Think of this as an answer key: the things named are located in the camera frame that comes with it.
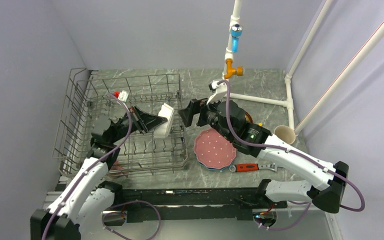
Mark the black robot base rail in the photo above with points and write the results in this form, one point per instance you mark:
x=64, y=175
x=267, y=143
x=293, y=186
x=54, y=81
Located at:
x=140, y=205

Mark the red handled adjustable wrench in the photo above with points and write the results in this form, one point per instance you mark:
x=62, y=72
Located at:
x=249, y=167

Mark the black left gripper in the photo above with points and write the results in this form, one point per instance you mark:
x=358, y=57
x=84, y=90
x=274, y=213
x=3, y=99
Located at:
x=147, y=121

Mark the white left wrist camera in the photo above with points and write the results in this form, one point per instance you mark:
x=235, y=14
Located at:
x=121, y=95

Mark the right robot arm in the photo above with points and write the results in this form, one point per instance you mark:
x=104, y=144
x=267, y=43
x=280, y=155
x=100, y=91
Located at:
x=322, y=182

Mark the blue pipe valve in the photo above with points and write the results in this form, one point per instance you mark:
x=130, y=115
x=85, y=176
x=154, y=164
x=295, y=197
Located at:
x=235, y=32

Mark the orange pipe fitting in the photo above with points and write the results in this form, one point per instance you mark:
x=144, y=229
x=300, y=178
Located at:
x=231, y=71

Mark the beige ceramic mug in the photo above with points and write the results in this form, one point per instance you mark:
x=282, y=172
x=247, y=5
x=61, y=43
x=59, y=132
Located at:
x=285, y=133

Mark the grey wire dish rack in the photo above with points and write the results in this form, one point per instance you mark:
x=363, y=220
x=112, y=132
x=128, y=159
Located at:
x=100, y=112

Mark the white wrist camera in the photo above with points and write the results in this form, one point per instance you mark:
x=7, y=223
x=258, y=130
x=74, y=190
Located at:
x=219, y=90
x=121, y=95

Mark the pink polka dot plate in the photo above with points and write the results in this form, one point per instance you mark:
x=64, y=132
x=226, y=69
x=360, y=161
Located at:
x=209, y=144

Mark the yellow and red plate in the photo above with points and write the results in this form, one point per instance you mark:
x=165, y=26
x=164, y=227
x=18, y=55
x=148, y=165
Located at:
x=248, y=118

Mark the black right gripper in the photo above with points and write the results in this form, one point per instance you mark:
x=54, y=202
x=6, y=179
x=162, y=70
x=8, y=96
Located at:
x=187, y=114

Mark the white scalloped bowl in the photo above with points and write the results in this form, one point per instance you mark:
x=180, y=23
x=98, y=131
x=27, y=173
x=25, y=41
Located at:
x=167, y=113

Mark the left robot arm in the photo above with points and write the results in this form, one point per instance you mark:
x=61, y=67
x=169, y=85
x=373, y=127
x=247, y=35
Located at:
x=67, y=217

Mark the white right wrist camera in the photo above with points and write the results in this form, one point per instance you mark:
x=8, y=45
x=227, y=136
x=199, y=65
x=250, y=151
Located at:
x=219, y=90

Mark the blue polka dot plate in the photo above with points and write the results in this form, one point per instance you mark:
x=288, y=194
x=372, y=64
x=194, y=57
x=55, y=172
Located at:
x=216, y=164

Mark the white pvc pipe frame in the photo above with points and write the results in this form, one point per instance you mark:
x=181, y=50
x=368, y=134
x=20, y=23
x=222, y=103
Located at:
x=275, y=30

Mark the pink ghost pattern mug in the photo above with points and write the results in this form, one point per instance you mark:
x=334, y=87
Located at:
x=116, y=170

